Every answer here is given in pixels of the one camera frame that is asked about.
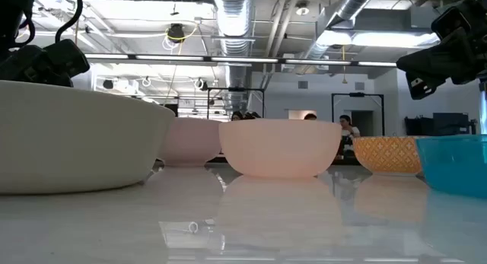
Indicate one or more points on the peach plastic bowl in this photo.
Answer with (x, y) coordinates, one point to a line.
(279, 148)

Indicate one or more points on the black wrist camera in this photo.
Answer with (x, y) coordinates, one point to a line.
(451, 24)
(68, 58)

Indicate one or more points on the large white bowl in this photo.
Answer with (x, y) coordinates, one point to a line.
(76, 142)

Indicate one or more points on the round ceiling lamp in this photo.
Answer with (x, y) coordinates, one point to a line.
(302, 9)

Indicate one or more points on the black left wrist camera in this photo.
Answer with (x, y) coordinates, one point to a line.
(68, 58)

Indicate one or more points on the person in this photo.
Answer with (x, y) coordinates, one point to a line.
(236, 116)
(310, 117)
(348, 132)
(252, 115)

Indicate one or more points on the long ceiling light strip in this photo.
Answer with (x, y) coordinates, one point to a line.
(243, 59)

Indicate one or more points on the orange patterned bowl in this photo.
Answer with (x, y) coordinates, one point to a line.
(386, 155)

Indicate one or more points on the black metal stand frame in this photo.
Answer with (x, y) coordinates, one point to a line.
(357, 94)
(236, 89)

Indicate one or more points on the pale pink bowl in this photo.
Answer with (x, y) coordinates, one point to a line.
(190, 142)

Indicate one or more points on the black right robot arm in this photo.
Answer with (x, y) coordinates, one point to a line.
(480, 13)

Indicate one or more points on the teal plastic bowl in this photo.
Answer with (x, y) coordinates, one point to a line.
(456, 165)

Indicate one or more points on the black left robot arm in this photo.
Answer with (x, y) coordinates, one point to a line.
(11, 13)

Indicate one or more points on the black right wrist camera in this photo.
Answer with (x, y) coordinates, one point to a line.
(451, 24)

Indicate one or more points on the dark cabinet furniture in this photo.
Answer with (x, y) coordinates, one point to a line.
(441, 124)

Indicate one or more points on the silver ribbed air duct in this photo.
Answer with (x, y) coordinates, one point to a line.
(233, 24)

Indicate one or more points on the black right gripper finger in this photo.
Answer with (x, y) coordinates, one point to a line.
(424, 88)
(426, 60)

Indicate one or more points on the silver smooth air duct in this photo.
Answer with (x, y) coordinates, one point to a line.
(344, 7)

